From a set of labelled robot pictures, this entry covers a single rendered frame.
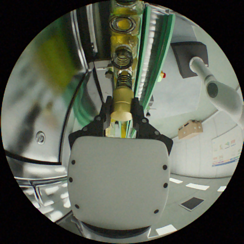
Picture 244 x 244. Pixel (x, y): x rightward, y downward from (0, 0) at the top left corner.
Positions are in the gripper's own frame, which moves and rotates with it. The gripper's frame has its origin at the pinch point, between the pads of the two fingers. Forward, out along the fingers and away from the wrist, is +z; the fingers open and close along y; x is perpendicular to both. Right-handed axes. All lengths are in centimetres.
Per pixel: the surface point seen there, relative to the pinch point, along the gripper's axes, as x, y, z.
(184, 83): -10, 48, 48
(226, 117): -56, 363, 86
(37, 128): 2.1, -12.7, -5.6
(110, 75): -1.8, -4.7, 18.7
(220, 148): -140, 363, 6
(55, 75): 6.0, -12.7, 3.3
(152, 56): 5.0, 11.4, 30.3
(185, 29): 32, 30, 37
